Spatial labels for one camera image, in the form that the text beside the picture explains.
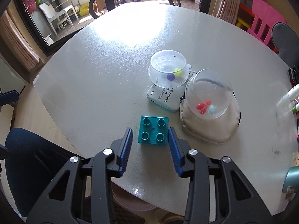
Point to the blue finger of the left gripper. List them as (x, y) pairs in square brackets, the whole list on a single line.
[(9, 97)]

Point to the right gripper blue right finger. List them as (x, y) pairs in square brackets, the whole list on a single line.
[(236, 200)]

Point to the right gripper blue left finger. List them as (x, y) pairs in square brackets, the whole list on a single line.
[(62, 200)]

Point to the beige fabric pouch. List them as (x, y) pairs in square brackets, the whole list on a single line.
[(216, 131)]

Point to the teal toy brick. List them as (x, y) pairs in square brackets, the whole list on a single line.
[(153, 131)]

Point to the white power bank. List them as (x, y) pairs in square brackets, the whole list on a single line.
[(168, 98)]

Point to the teal thermos bottle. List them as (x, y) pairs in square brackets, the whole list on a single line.
[(291, 183)]

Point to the white plastic chair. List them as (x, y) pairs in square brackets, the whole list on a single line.
[(52, 15)]

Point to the white table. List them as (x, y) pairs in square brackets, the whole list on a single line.
[(147, 67)]

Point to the clear bowl red blue toys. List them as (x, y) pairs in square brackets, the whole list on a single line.
[(208, 94)]

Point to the white green-capped tube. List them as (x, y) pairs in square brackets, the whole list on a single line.
[(295, 109)]

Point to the union jack tissue box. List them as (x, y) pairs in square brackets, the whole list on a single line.
[(297, 118)]

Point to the white tube bottle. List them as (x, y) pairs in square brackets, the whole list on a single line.
[(289, 97)]

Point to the clear bowl purple yellow toys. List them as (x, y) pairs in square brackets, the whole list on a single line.
[(168, 69)]

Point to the dark grey armchair back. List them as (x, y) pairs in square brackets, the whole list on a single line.
[(285, 40)]

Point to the pink kids chair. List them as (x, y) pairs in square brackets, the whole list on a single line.
[(265, 17)]

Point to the beige curtain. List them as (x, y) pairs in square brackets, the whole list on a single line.
[(226, 10)]

